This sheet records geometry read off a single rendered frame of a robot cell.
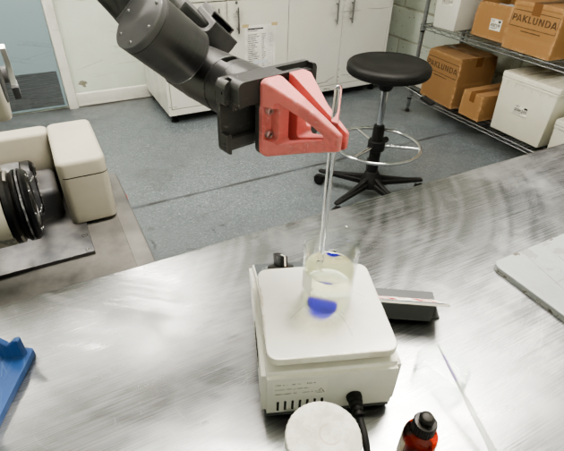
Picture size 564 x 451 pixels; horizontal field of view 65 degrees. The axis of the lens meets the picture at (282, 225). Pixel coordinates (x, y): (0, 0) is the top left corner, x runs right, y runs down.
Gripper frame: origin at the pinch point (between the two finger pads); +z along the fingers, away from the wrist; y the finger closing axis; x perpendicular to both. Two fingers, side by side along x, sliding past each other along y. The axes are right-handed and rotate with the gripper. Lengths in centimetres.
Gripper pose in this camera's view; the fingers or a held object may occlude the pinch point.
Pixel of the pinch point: (336, 139)
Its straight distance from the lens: 35.9
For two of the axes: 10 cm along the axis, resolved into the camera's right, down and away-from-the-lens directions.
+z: 6.4, 4.7, -6.1
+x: -0.3, 8.1, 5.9
